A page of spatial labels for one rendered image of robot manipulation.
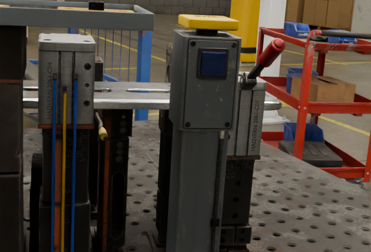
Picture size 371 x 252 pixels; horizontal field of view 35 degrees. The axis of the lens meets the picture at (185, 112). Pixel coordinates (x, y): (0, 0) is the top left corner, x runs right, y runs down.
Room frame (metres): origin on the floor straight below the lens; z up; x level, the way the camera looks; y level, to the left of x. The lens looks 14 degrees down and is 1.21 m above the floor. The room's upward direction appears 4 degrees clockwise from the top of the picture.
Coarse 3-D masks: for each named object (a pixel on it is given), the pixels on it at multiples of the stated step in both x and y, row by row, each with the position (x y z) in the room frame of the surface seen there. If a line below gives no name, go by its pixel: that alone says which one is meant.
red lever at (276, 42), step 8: (272, 40) 0.75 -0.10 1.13; (280, 40) 0.75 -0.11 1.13; (272, 48) 0.75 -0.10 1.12; (280, 48) 0.75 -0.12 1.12; (264, 56) 0.77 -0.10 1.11; (272, 56) 0.76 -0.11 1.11; (264, 64) 0.78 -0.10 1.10; (248, 72) 0.84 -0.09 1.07; (256, 72) 0.82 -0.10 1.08; (240, 80) 0.86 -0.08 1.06; (248, 80) 0.83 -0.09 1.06; (256, 80) 0.84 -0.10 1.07; (248, 88) 0.85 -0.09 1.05
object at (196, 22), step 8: (184, 16) 0.70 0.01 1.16; (192, 16) 0.71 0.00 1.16; (200, 16) 0.71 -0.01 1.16; (208, 16) 0.72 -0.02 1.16; (216, 16) 0.73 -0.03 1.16; (184, 24) 0.69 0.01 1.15; (192, 24) 0.67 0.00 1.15; (200, 24) 0.67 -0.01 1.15; (208, 24) 0.68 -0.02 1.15; (216, 24) 0.68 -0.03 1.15; (224, 24) 0.68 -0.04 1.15; (232, 24) 0.68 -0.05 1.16; (200, 32) 0.70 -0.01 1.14; (208, 32) 0.69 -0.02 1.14; (216, 32) 0.70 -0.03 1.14
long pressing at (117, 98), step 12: (24, 84) 1.02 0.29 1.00; (36, 84) 1.02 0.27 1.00; (96, 84) 1.06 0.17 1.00; (108, 84) 1.07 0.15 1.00; (120, 84) 1.07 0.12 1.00; (132, 84) 1.08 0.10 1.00; (144, 84) 1.09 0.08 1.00; (156, 84) 1.10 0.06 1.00; (168, 84) 1.10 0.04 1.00; (24, 96) 0.92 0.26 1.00; (36, 96) 0.93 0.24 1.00; (96, 96) 0.96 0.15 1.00; (108, 96) 0.96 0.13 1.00; (120, 96) 0.97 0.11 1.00; (132, 96) 0.97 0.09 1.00; (144, 96) 0.98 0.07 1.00; (156, 96) 0.99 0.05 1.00; (168, 96) 0.99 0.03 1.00; (36, 108) 0.89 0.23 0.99; (96, 108) 0.92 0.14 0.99; (108, 108) 0.92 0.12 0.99; (120, 108) 0.93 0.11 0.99; (132, 108) 0.93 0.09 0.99; (144, 108) 0.93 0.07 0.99; (156, 108) 0.94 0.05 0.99; (168, 108) 0.94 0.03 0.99; (264, 108) 0.98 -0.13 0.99; (276, 108) 0.99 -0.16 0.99
